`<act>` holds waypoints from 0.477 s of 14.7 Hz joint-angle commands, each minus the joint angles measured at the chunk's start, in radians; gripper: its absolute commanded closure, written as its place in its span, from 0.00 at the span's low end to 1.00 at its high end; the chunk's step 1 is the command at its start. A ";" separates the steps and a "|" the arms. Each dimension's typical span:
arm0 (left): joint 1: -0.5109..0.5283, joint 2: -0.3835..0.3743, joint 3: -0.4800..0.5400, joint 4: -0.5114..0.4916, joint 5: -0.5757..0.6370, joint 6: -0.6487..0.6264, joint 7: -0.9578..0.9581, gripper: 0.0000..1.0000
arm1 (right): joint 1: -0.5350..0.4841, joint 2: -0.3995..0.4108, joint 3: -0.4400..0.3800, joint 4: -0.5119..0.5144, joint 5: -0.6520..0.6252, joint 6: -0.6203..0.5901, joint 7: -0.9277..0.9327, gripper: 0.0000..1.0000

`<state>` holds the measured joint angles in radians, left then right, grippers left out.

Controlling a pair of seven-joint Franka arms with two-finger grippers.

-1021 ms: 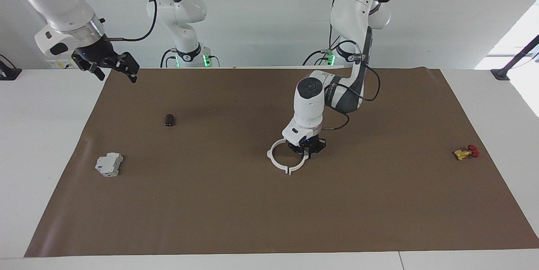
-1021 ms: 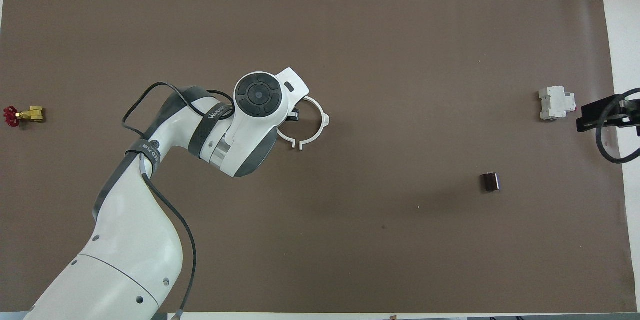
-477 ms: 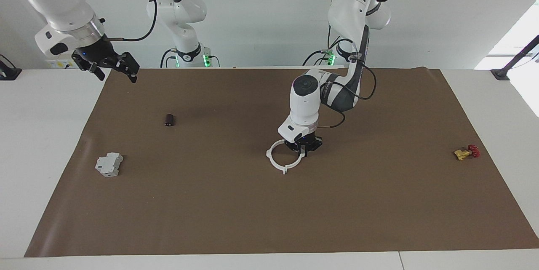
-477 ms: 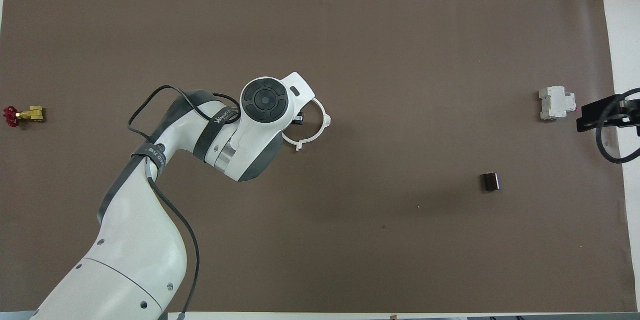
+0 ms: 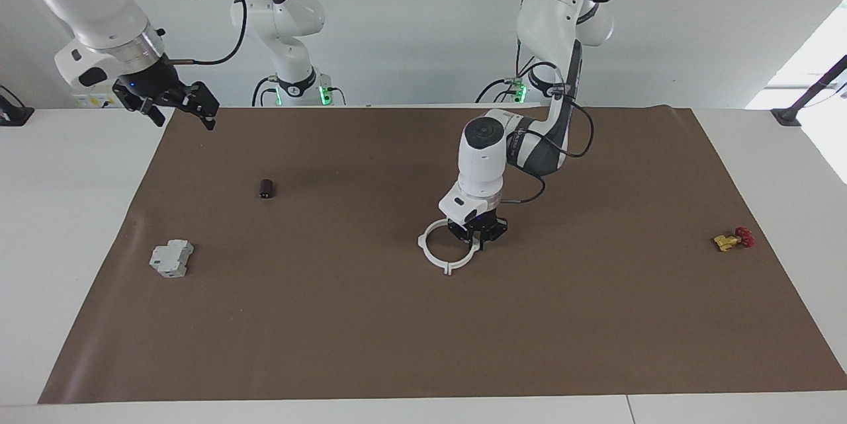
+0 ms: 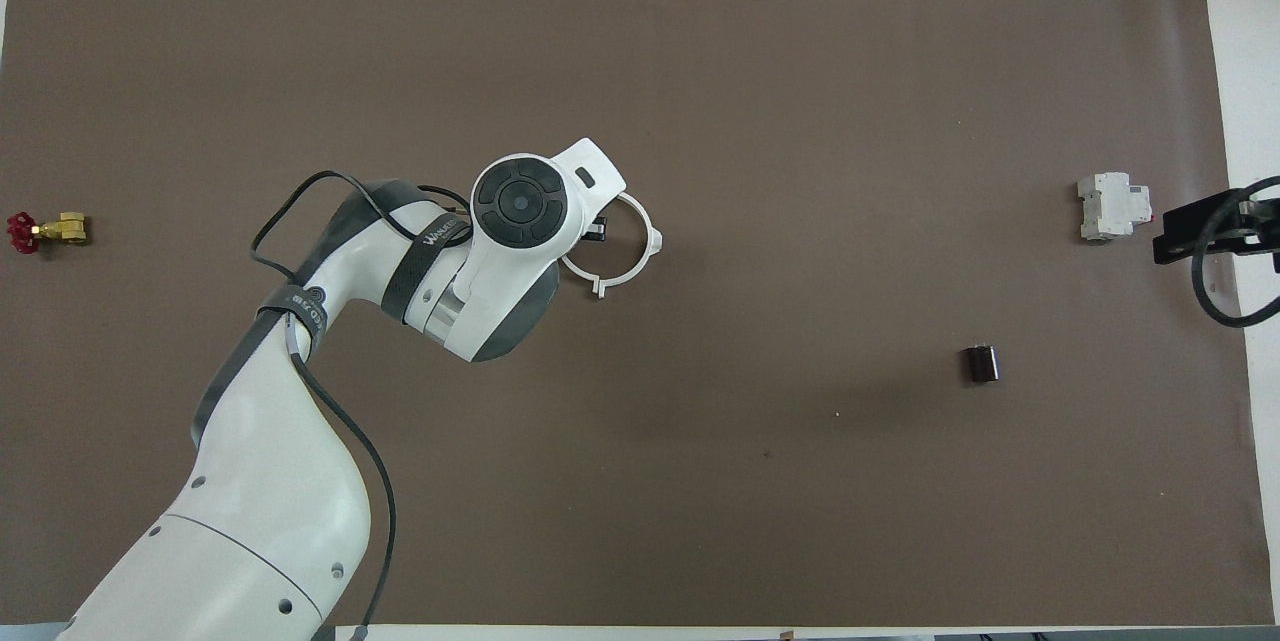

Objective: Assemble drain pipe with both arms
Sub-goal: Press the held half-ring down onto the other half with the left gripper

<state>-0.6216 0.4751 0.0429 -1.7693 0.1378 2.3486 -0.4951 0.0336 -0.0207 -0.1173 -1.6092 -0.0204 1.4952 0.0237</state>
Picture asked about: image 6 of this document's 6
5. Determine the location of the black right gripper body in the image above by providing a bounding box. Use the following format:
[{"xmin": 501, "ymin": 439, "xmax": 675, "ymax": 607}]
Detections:
[{"xmin": 1195, "ymin": 187, "xmax": 1280, "ymax": 258}]

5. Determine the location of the white half-ring pipe clamp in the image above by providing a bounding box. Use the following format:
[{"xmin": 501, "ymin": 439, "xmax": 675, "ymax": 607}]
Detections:
[
  {"xmin": 560, "ymin": 254, "xmax": 601, "ymax": 297},
  {"xmin": 595, "ymin": 191, "xmax": 665, "ymax": 300}
]

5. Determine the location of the white circuit breaker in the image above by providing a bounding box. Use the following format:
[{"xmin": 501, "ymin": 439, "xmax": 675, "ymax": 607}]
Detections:
[{"xmin": 1077, "ymin": 172, "xmax": 1153, "ymax": 242}]

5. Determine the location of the small dark brown cylinder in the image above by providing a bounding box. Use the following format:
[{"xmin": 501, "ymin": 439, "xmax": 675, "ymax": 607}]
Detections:
[{"xmin": 961, "ymin": 345, "xmax": 1002, "ymax": 386}]

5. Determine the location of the brown paper table mat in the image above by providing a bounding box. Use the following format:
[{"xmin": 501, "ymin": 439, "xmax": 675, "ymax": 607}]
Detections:
[{"xmin": 0, "ymin": 0, "xmax": 1276, "ymax": 627}]

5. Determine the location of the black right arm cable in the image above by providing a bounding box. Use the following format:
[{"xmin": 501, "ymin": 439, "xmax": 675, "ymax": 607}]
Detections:
[{"xmin": 1190, "ymin": 175, "xmax": 1280, "ymax": 328}]

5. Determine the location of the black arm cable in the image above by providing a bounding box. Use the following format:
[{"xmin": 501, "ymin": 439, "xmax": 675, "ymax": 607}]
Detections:
[
  {"xmin": 249, "ymin": 170, "xmax": 473, "ymax": 637},
  {"xmin": 1190, "ymin": 175, "xmax": 1280, "ymax": 328}
]

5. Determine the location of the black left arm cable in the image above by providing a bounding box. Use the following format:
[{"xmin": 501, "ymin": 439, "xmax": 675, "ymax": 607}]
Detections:
[{"xmin": 249, "ymin": 170, "xmax": 473, "ymax": 637}]

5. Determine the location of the brass valve with red handle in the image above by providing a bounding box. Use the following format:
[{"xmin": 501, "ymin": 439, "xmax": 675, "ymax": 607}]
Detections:
[{"xmin": 6, "ymin": 211, "xmax": 91, "ymax": 256}]

